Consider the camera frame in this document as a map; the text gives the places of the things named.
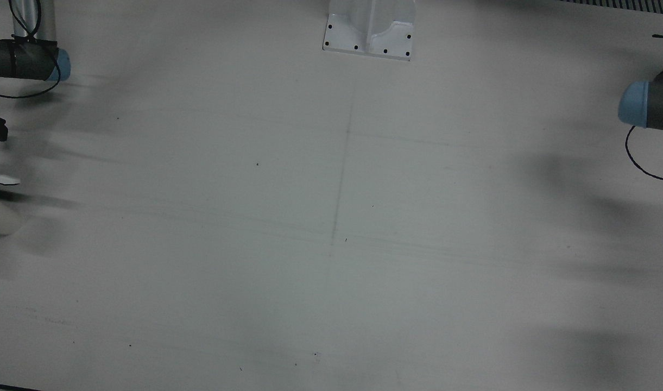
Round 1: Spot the white ridged cup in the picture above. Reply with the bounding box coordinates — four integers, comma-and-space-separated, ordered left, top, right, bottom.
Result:
0, 190, 24, 236

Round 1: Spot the ribbed metal grille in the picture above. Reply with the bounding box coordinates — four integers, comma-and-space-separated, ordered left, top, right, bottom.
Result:
558, 0, 663, 17

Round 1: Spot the white mount bracket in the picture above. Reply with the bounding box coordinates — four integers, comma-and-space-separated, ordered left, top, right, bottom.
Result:
322, 0, 417, 62

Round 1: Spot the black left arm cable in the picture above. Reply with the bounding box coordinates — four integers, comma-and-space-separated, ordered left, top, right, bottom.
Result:
624, 125, 663, 182

